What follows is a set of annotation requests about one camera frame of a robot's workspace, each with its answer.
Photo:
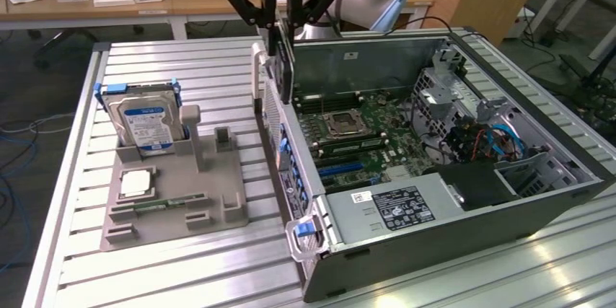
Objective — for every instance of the CPU socket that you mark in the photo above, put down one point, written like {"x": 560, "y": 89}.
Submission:
{"x": 344, "y": 124}

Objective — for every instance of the blue case release latch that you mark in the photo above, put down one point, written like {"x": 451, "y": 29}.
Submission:
{"x": 303, "y": 230}

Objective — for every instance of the RAM stick with white label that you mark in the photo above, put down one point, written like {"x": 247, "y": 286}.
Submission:
{"x": 351, "y": 145}

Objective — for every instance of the silver perforated drive cage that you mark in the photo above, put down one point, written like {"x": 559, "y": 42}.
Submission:
{"x": 434, "y": 95}

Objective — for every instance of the green motherboard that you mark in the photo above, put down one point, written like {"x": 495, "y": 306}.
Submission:
{"x": 384, "y": 135}

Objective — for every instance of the blue expansion slot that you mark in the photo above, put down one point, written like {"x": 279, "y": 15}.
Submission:
{"x": 339, "y": 169}

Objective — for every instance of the open black PC case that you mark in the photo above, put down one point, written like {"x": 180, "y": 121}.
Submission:
{"x": 434, "y": 250}

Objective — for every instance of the green RAM stick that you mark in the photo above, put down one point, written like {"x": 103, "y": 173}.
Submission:
{"x": 163, "y": 203}

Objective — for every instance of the black chair base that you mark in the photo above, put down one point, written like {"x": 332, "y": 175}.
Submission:
{"x": 52, "y": 43}

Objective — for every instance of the long black expansion slot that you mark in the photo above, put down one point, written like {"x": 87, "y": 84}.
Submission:
{"x": 336, "y": 161}

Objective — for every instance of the small white box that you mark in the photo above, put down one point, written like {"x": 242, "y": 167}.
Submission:
{"x": 522, "y": 23}

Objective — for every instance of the green graphics card black cooler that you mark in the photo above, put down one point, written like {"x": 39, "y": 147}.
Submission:
{"x": 284, "y": 70}

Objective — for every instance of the grey parts rack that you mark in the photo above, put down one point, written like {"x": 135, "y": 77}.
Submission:
{"x": 178, "y": 225}

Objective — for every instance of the silver disk bay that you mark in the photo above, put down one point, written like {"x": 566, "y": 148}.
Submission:
{"x": 534, "y": 174}

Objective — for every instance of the black equipment stand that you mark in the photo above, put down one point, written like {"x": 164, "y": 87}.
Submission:
{"x": 602, "y": 70}

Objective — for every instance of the silver CPU chip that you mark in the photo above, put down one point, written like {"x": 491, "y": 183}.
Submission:
{"x": 135, "y": 183}

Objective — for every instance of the hard disk with blue caddy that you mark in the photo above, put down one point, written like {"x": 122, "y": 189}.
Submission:
{"x": 144, "y": 124}

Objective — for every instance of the grey power supply unit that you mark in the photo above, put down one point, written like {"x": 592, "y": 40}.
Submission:
{"x": 356, "y": 225}

